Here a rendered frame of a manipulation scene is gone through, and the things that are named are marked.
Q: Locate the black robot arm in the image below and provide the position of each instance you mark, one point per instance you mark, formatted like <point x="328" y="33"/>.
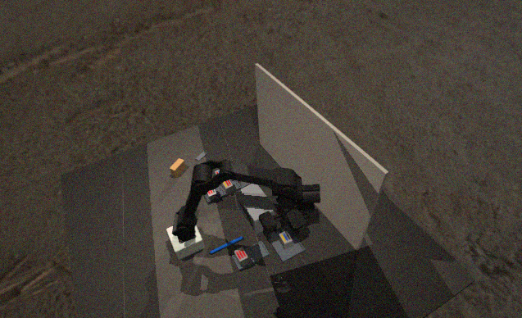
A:
<point x="283" y="182"/>

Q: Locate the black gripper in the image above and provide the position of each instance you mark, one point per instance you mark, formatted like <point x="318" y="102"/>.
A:
<point x="269" y="222"/>

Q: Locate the beige flat panel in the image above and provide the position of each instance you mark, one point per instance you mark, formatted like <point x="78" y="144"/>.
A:
<point x="300" y="138"/>

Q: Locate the tan rectangular block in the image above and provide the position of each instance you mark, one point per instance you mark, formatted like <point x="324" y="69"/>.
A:
<point x="177" y="168"/>

